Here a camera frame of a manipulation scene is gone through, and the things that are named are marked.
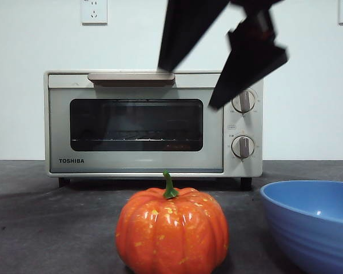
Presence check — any oven door with beige handle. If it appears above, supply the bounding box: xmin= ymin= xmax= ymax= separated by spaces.
xmin=47 ymin=72 xmax=225 ymax=174

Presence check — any orange toy pumpkin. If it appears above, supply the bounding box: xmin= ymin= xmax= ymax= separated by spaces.
xmin=114 ymin=170 xmax=230 ymax=274

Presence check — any blue ribbed bowl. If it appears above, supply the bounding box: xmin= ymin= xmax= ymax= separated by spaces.
xmin=259 ymin=179 xmax=343 ymax=274

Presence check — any beige temperature knob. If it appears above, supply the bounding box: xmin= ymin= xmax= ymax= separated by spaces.
xmin=231 ymin=89 xmax=257 ymax=114

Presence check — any cream Toshiba toaster oven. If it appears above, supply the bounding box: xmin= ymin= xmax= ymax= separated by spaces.
xmin=43 ymin=70 xmax=264 ymax=191

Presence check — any beige timer knob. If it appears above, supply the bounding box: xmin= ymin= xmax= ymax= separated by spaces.
xmin=230 ymin=135 xmax=256 ymax=159

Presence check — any metal wire oven rack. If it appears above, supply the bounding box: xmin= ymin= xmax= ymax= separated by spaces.
xmin=71 ymin=138 xmax=190 ymax=143

